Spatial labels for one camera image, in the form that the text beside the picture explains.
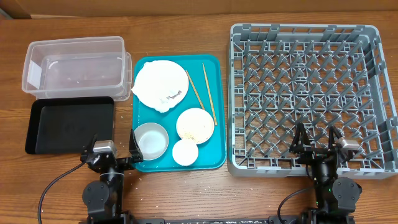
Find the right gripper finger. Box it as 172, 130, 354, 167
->
328, 126, 342, 149
289, 123, 311, 153

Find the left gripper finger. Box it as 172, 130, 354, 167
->
82, 134, 97, 155
129, 129, 142, 159

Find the grey-green bowl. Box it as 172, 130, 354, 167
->
134, 123, 169, 161

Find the small white cup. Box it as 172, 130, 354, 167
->
172, 139, 198, 166

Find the pink bowl with rice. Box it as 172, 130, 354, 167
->
176, 108, 215, 144

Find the wooden chopstick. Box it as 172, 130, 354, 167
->
186, 70, 205, 110
202, 63, 218, 126

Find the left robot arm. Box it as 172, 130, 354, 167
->
80, 131, 143, 223

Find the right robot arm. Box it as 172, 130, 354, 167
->
289, 123, 362, 224

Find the black waste tray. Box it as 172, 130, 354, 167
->
25, 96, 114, 154

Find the grey dishwasher rack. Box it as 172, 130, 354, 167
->
228, 23, 397, 179

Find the teal plastic tray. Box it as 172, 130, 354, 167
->
132, 54, 226, 172

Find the clear plastic bin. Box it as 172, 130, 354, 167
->
22, 36, 132, 101

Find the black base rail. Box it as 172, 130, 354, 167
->
132, 215, 282, 224

